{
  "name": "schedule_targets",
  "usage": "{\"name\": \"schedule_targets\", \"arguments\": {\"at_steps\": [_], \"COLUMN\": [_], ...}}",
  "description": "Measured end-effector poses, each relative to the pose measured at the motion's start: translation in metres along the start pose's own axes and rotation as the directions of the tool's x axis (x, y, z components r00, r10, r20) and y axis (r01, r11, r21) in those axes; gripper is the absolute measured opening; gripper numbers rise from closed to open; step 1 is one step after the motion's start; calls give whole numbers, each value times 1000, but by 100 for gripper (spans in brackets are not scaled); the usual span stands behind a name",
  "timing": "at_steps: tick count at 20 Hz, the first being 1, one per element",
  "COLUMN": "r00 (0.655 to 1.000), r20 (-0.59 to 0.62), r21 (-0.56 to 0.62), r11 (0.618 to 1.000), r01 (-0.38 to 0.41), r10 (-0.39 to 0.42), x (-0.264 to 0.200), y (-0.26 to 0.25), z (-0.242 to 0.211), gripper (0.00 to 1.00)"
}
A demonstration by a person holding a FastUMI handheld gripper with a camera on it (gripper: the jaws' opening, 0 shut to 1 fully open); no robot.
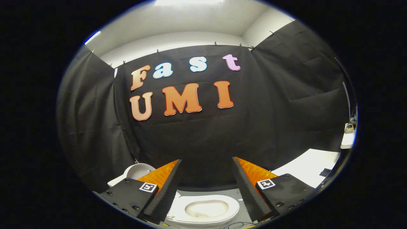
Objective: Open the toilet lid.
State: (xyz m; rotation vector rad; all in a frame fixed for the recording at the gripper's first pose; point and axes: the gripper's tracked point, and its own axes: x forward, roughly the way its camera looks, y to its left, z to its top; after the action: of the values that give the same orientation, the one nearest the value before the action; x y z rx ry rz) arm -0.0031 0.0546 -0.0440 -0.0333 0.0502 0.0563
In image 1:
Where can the white cabinet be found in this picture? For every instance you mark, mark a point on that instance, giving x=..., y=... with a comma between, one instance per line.
x=305, y=163

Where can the narrow ceiling light strip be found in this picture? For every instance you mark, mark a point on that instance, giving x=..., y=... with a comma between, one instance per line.
x=92, y=37

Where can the black backdrop cloth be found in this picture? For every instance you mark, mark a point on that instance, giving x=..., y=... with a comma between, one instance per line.
x=222, y=136

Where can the white toilet lid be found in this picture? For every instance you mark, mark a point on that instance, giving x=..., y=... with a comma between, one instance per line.
x=140, y=170

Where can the white side table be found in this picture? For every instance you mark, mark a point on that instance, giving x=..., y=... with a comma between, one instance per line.
x=348, y=140

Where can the grey green object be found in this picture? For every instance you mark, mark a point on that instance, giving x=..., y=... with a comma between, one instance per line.
x=349, y=128

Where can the large ceiling light panel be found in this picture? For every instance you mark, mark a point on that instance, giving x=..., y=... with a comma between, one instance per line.
x=189, y=2

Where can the white toilet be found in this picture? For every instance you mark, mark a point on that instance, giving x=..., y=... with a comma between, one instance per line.
x=206, y=208

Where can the flat dark object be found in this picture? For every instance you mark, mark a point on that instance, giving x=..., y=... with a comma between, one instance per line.
x=325, y=172

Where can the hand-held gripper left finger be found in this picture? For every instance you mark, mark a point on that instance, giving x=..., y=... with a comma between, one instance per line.
x=165, y=197

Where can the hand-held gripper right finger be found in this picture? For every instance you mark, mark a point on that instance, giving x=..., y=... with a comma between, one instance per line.
x=248, y=194

